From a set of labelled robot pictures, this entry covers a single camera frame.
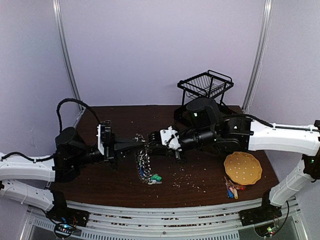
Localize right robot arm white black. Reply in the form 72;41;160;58
147;97;320;221

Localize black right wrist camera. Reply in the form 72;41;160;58
147;131;162;147

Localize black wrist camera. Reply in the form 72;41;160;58
100;120;112;143
147;131;162;147

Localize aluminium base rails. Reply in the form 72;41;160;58
18;197;310;240

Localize black wire dish rack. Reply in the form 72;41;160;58
173;69;245;126

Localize yellow key tag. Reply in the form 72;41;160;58
233;188;238;199

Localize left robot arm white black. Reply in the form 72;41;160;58
0;121;145;222

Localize blue key tag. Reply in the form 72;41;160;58
227;189;234;199

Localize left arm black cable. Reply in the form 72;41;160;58
56;97;102;133

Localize aluminium corner frame post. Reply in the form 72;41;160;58
52;0;81;100

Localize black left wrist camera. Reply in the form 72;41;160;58
100;120;112;143

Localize yellow dotted plate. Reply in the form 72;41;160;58
223;151;263;186

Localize right aluminium frame post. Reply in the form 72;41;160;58
242;0;274;113

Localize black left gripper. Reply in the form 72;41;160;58
72;134;144;171

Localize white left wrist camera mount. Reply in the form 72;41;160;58
96;124;104;155

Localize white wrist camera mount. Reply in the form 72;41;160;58
96;124;104;155
160;126;182;151

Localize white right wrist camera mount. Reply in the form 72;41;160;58
160;126;182;151

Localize green key tag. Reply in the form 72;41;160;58
150;174;162;182

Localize grey disc keyring organizer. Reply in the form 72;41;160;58
134;134;162;185

